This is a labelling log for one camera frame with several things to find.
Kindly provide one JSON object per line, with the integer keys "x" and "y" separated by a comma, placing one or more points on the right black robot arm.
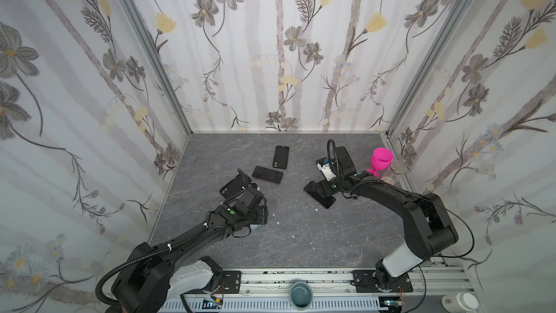
{"x": 427, "y": 225}

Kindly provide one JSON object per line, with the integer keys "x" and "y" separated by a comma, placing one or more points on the black phone case left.
{"x": 236, "y": 186}

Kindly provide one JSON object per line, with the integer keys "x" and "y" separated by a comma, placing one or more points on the white slotted cable duct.
{"x": 283, "y": 304}

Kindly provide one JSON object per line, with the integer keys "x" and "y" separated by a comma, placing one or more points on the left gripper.
{"x": 263, "y": 215}

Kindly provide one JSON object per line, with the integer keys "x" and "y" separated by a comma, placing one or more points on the purple-edged phone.
{"x": 312, "y": 190}
{"x": 266, "y": 174}

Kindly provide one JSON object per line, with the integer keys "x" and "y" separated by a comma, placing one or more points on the teal round cup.
{"x": 301, "y": 296}

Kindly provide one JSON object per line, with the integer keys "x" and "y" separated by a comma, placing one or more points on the black case upper centre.
{"x": 281, "y": 157}

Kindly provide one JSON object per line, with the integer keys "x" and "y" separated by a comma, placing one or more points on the blue-edged phone upper right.
{"x": 343, "y": 163}

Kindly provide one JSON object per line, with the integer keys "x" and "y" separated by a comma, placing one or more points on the aluminium front rail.
{"x": 340, "y": 281}

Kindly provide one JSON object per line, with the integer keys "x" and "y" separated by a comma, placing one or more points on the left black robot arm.
{"x": 153, "y": 274}

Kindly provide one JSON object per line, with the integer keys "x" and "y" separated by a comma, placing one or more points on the pink plastic goblet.
{"x": 381, "y": 160}

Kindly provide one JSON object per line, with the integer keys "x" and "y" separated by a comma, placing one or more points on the purple-edged phone centre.
{"x": 266, "y": 174}

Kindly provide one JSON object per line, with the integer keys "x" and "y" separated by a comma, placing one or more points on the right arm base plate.
{"x": 379, "y": 281}

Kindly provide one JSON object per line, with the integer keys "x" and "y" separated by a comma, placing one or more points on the clear jar with cork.
{"x": 394, "y": 172}

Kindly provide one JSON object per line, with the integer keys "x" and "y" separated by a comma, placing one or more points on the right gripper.
{"x": 327, "y": 187}

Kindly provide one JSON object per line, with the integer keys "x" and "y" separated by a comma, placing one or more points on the purple-edged phone right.
{"x": 312, "y": 190}

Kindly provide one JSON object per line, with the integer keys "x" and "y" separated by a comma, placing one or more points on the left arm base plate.
{"x": 226, "y": 281}

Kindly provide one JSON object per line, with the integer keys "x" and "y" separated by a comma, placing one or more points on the white bottle bottom right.
{"x": 462, "y": 302}

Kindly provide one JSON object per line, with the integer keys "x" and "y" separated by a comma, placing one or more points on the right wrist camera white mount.
{"x": 323, "y": 165}

